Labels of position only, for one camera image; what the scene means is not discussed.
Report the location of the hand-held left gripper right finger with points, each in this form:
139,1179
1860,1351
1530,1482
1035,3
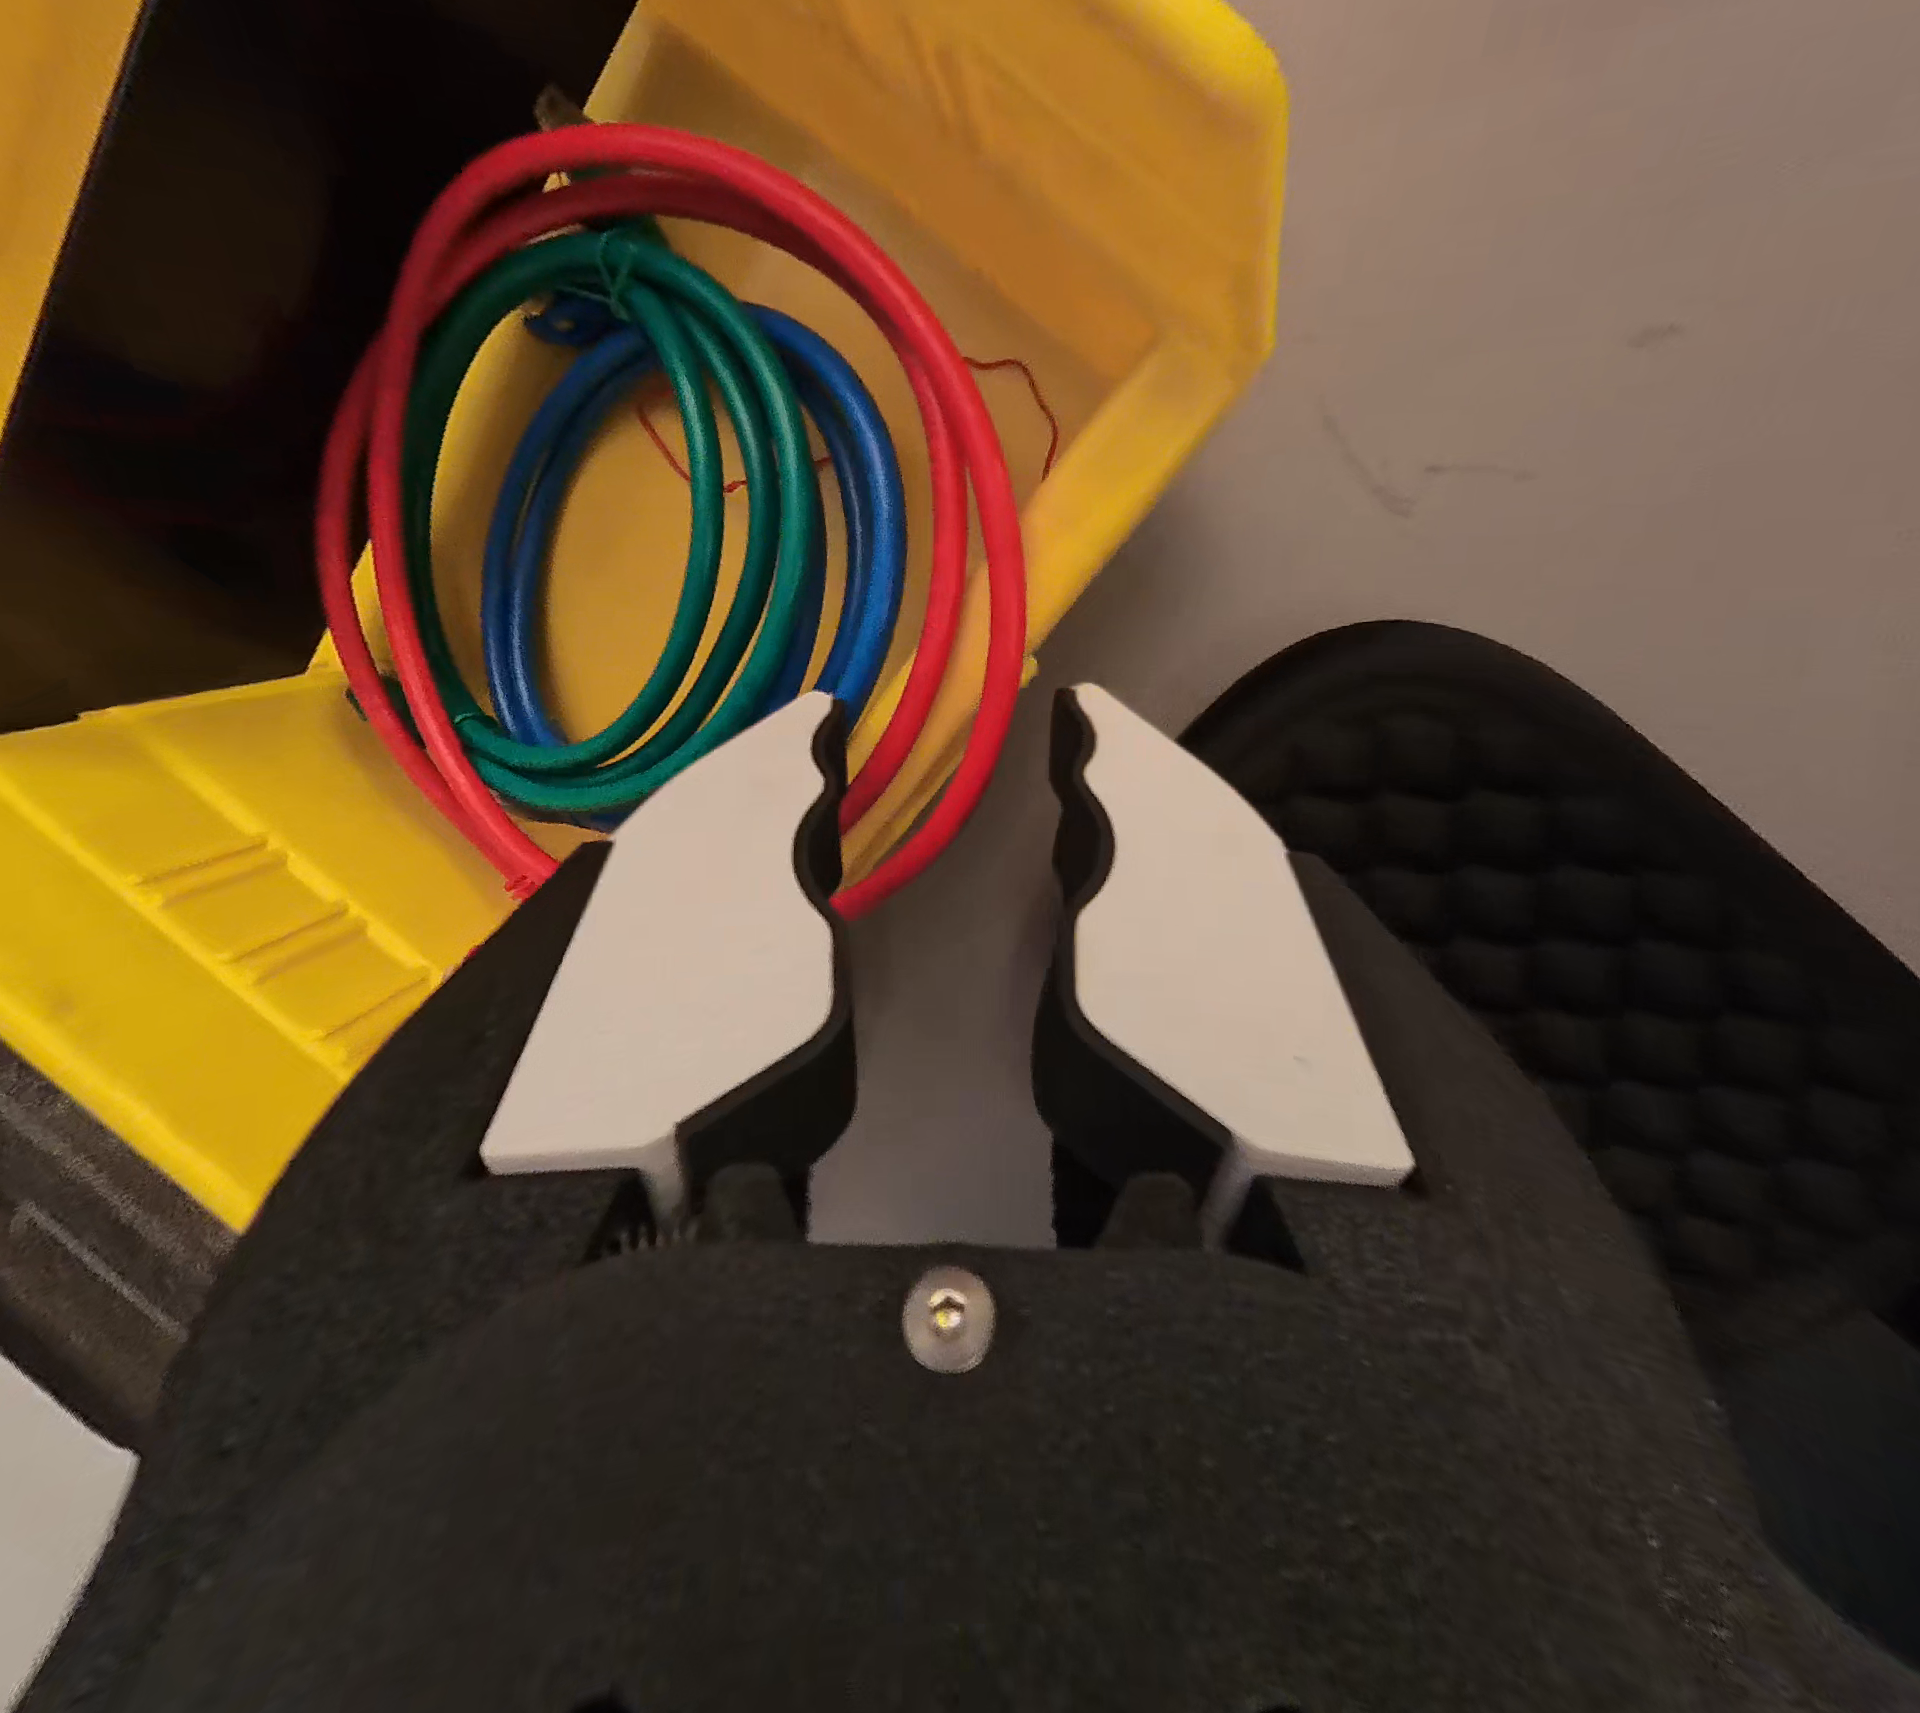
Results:
1231,993

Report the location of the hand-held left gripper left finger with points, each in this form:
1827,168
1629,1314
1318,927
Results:
676,993

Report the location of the black padded roll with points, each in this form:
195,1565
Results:
1560,933

